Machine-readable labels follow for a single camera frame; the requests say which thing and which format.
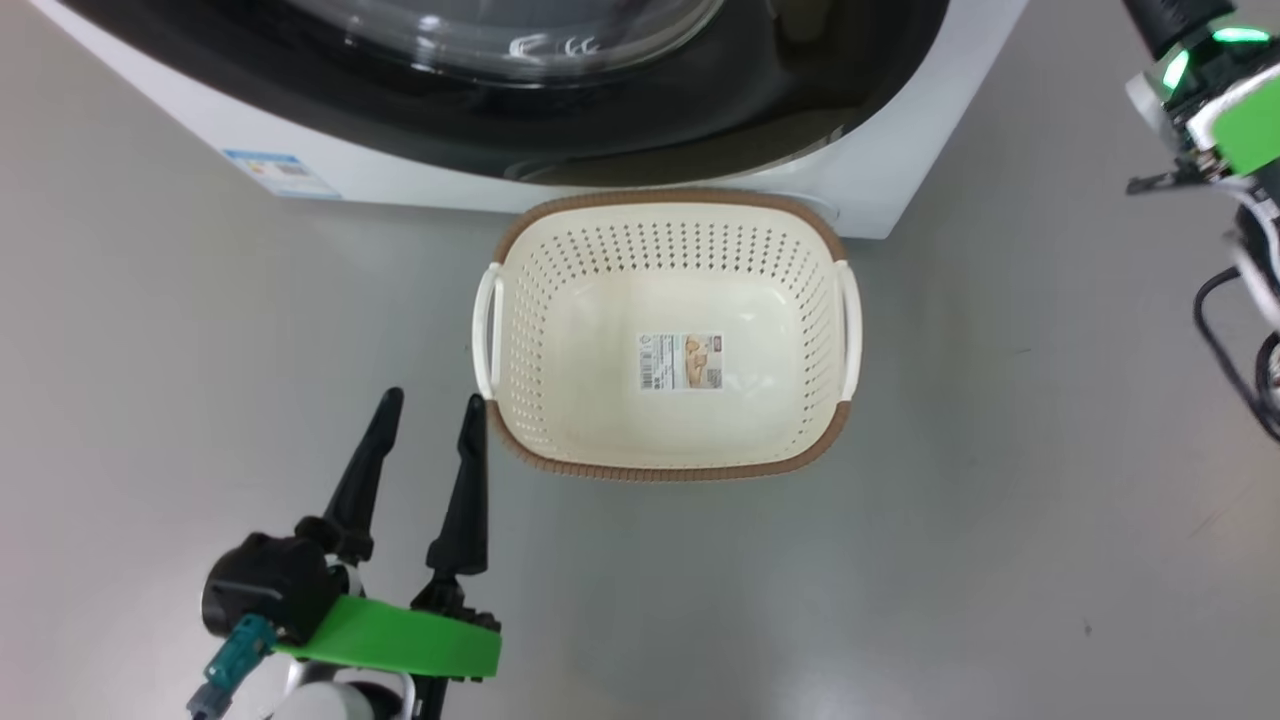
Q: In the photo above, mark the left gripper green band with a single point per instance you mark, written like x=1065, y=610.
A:
x=400, y=640

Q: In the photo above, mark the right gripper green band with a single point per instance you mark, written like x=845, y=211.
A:
x=1250, y=125

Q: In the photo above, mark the black-rimmed glass washer door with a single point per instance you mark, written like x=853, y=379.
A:
x=760, y=90

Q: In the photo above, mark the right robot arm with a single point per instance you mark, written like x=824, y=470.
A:
x=1262, y=260

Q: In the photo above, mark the cream perforated laundry basket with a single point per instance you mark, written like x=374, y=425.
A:
x=600, y=330

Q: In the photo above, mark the white front-load washing machine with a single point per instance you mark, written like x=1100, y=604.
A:
x=900, y=120

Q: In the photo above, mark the left wrist teal connector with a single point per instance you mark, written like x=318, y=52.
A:
x=235, y=655

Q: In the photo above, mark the product label sticker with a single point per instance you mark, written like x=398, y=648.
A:
x=680, y=362

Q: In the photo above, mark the blue energy label sticker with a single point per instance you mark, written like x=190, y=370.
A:
x=280, y=172

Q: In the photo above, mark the round drain filter cover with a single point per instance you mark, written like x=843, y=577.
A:
x=815, y=205

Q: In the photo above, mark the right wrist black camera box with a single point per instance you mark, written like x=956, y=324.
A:
x=1175, y=20

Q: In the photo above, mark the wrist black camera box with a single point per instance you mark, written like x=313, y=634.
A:
x=1175, y=20
x=265, y=585

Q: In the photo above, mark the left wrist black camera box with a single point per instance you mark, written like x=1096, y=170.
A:
x=265, y=585

